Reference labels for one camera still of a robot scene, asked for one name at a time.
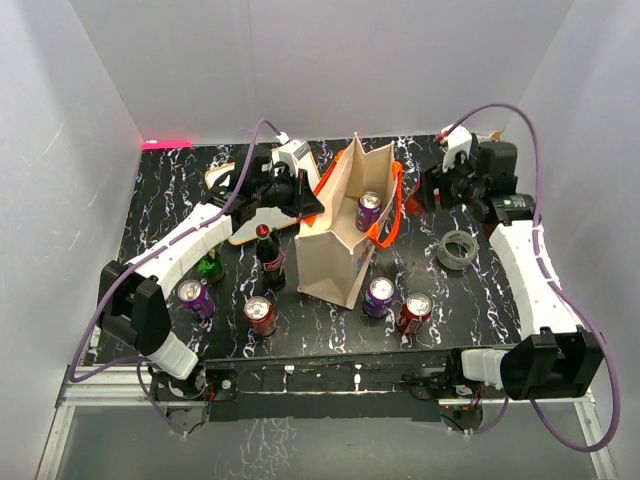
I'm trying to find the grey tape roll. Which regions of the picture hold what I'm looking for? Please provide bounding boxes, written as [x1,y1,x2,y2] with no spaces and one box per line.
[436,230,479,271]

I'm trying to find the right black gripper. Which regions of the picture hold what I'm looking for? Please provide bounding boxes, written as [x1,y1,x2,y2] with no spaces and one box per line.
[415,148,486,213]

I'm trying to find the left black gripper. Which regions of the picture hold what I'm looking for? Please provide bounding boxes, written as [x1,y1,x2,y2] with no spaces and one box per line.
[253,167,324,218]

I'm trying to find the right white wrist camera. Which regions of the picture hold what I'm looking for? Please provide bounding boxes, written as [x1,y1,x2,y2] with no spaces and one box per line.
[437,125,473,173]

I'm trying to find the beige canvas bag orange handles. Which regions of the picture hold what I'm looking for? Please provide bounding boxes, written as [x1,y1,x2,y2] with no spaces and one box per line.
[295,137,403,310]

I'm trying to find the purple can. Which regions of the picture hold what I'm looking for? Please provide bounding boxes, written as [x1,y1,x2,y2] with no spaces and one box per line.
[363,277,395,318]
[355,191,382,232]
[177,280,215,320]

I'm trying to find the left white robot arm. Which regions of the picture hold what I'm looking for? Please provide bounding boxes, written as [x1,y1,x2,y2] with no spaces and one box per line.
[95,140,320,399]

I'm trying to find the red can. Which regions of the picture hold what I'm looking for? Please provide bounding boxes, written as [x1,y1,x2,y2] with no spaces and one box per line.
[243,296,276,337]
[396,293,433,335]
[405,193,424,216]

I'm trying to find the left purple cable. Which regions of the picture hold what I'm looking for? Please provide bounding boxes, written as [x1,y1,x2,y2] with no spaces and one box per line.
[65,117,291,386]

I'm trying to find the dark cola glass bottle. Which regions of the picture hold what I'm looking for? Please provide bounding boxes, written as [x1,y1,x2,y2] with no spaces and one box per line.
[256,224,286,291]

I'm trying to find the small whiteboard wooden frame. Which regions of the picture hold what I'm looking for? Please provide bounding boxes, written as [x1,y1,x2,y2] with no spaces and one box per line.
[204,145,320,245]

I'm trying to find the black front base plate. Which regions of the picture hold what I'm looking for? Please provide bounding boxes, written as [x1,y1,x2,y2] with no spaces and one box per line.
[149,349,506,424]

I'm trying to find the green glass bottle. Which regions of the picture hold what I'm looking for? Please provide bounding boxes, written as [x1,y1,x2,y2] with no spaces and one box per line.
[196,248,226,284]

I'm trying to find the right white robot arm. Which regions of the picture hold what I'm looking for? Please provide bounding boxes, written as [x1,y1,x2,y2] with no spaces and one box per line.
[407,141,603,400]

